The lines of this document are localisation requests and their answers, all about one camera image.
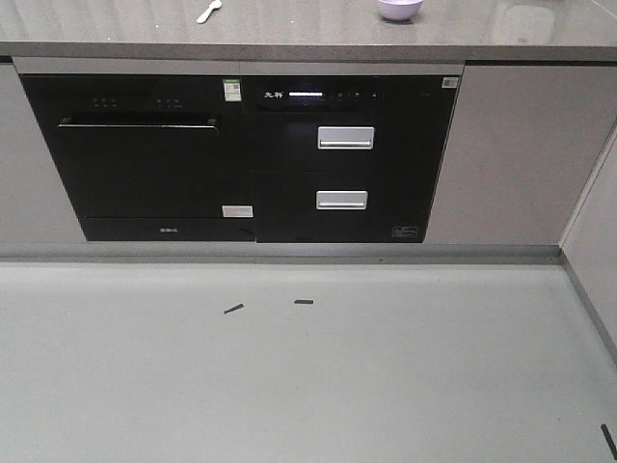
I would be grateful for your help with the black built-in dishwasher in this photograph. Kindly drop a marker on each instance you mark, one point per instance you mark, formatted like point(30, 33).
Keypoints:
point(147, 157)

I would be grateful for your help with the purple plastic bowl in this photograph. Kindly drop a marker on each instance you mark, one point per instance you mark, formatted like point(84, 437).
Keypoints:
point(398, 10)

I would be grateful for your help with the grey side cabinet door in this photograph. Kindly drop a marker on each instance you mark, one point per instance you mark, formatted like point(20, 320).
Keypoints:
point(589, 251)

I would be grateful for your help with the black disinfection cabinet with drawers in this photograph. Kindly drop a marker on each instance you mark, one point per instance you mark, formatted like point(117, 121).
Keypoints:
point(345, 158)

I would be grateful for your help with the pale green plastic spoon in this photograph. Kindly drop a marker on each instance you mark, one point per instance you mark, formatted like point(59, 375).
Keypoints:
point(213, 6)

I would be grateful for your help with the black tape strip on floor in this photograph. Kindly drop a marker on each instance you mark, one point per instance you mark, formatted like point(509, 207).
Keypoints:
point(234, 308)

